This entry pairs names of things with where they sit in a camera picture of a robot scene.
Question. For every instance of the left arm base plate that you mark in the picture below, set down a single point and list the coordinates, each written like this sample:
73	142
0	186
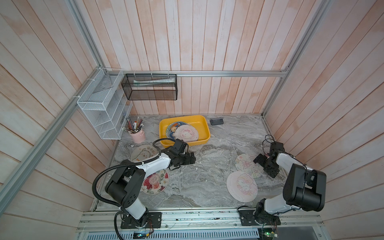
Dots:
148	220

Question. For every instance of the pink pen cup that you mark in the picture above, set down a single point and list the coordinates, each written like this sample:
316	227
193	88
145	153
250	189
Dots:
135	129

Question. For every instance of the pink ribbon bunny coaster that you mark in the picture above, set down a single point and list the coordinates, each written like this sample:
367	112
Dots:
244	163

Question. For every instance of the pink unicorn round coaster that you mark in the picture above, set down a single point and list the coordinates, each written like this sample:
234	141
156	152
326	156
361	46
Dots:
187	133

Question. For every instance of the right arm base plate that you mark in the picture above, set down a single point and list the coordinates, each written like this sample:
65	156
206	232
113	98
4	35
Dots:
250	217

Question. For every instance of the white bear green coaster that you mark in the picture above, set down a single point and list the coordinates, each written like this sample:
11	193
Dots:
142	153

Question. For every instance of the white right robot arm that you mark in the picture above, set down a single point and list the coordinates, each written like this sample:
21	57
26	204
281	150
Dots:
304	189

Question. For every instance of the large pink unicorn coaster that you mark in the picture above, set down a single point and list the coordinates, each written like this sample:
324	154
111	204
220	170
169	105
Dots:
242	187

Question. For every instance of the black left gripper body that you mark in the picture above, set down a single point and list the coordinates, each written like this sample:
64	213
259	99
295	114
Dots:
184	159

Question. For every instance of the blue bear car coaster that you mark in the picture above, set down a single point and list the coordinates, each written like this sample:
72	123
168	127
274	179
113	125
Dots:
171	129

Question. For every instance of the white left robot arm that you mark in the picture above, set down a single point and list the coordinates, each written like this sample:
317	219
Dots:
125	184

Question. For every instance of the grey hole punch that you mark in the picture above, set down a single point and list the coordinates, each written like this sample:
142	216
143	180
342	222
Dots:
216	121

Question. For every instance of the white wire mesh shelf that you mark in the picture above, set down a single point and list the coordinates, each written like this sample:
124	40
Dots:
104	103

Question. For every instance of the black wire mesh basket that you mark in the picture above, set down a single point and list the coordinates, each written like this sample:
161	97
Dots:
150	87

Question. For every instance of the floral rose round coaster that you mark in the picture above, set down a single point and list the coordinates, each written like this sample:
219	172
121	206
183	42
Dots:
155	183

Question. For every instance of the yellow plastic storage box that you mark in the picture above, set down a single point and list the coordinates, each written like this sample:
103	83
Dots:
197	121

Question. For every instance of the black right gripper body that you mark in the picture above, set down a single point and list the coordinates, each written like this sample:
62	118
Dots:
268	167

